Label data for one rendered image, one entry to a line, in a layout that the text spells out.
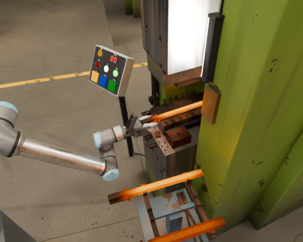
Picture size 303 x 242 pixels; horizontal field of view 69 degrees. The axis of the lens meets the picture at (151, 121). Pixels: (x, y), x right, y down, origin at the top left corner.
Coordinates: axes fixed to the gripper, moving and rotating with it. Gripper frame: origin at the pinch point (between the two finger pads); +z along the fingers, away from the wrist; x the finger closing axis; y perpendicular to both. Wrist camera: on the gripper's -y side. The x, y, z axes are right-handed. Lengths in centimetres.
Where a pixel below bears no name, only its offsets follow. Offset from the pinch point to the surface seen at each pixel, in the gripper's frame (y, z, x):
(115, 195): 0, -35, 38
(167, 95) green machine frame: 1.2, 18.3, -18.4
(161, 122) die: 0.8, 3.4, 3.8
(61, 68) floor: 100, -51, -284
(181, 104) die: 1.0, 22.1, -5.8
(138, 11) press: 84, 155, -448
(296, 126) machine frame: -14, 53, 49
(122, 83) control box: -3.6, -6.4, -39.3
